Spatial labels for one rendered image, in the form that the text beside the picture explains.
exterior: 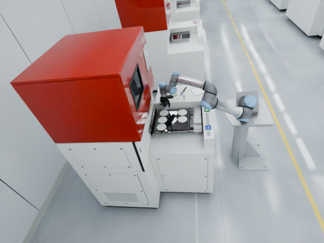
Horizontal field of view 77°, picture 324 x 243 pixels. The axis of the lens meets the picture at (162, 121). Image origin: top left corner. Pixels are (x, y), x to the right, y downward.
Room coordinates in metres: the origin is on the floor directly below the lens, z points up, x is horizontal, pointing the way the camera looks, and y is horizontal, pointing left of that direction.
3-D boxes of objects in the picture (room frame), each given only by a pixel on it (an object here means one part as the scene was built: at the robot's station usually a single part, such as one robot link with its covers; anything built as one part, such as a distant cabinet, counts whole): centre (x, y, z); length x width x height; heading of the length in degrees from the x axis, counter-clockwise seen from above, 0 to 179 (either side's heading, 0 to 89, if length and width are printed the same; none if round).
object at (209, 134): (1.48, -0.45, 0.89); 0.55 x 0.09 x 0.14; 166
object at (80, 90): (1.57, 0.45, 1.52); 0.81 x 0.75 x 0.59; 166
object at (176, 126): (1.63, -0.11, 0.90); 0.34 x 0.34 x 0.01; 76
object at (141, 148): (1.49, 0.15, 1.02); 0.82 x 0.03 x 0.40; 166
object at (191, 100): (1.98, -0.30, 0.89); 0.62 x 0.35 x 0.14; 76
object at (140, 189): (1.57, 0.48, 0.41); 0.82 x 0.71 x 0.82; 166
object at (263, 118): (1.62, -0.93, 0.75); 0.45 x 0.44 x 0.13; 77
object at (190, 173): (1.68, -0.24, 0.41); 0.97 x 0.64 x 0.82; 166
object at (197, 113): (1.58, -0.38, 0.87); 0.36 x 0.08 x 0.03; 166
